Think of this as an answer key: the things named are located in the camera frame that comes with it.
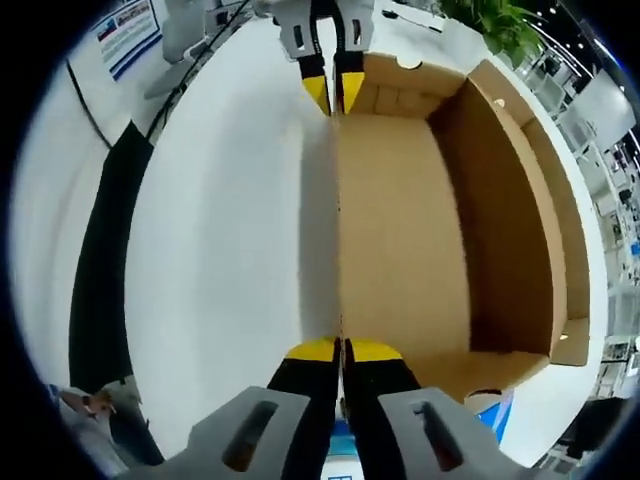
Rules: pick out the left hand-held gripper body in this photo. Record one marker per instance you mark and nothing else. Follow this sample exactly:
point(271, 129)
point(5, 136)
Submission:
point(270, 7)

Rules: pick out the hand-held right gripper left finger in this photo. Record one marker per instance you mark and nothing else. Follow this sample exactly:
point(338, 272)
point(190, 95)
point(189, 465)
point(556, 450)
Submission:
point(300, 400)

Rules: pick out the blue white wall poster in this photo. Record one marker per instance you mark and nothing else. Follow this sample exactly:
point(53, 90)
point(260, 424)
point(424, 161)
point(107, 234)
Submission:
point(127, 35)

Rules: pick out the potted green plant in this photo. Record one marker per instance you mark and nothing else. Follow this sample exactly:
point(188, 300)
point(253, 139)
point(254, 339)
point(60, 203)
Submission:
point(500, 25)

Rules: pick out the brown cardboard shoe box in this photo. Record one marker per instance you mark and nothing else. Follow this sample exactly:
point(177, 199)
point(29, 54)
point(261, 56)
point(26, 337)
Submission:
point(400, 225)

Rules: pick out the black computer mouse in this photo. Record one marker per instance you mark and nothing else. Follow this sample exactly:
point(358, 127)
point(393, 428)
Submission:
point(392, 14)

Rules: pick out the white teal soft wipes pack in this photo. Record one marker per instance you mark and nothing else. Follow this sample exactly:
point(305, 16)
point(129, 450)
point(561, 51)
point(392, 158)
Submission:
point(342, 452)

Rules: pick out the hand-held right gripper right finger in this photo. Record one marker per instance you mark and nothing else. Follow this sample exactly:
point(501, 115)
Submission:
point(380, 400)

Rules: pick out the blue soft packet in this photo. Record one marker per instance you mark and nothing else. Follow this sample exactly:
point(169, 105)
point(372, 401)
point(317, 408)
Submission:
point(495, 415)

